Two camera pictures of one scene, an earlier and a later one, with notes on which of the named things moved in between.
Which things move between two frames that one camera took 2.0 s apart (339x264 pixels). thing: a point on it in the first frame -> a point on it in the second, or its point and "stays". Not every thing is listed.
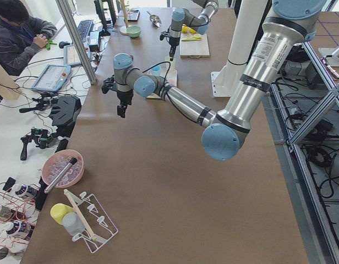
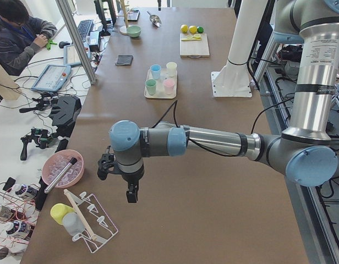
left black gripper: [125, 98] -> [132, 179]
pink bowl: [54, 163] stays
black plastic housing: [64, 114] stays
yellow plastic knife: [193, 38] stays
